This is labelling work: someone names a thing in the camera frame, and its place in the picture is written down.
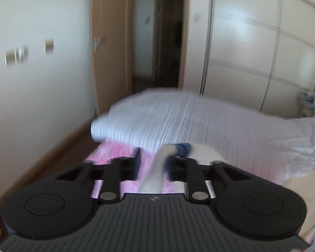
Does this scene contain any white knitted sweater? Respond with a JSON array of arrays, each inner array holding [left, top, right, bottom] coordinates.
[[138, 142, 227, 195]]

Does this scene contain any metal door handle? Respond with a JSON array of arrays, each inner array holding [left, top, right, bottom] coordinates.
[[90, 37, 102, 51]]

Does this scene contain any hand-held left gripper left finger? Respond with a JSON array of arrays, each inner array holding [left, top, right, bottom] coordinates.
[[55, 147, 143, 204]]

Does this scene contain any pink floral blanket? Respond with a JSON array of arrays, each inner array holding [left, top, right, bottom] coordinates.
[[83, 140, 284, 200]]

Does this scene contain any pile of clothes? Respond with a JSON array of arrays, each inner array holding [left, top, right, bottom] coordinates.
[[298, 91, 315, 116]]

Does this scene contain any dark hallway door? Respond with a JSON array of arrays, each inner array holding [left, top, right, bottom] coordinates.
[[152, 0, 185, 88]]

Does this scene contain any grey striped quilt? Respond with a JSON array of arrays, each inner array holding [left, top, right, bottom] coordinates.
[[91, 87, 315, 187]]

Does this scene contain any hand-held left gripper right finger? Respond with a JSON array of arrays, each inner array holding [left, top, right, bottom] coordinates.
[[164, 155, 252, 205]]

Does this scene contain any white wardrobe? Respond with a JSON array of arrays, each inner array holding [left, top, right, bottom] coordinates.
[[184, 0, 315, 116]]

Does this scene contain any wooden door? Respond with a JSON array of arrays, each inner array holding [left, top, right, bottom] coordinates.
[[90, 0, 135, 116]]

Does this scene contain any wall switch plate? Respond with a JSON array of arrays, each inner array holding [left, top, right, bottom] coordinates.
[[44, 39, 55, 56], [5, 46, 26, 68]]

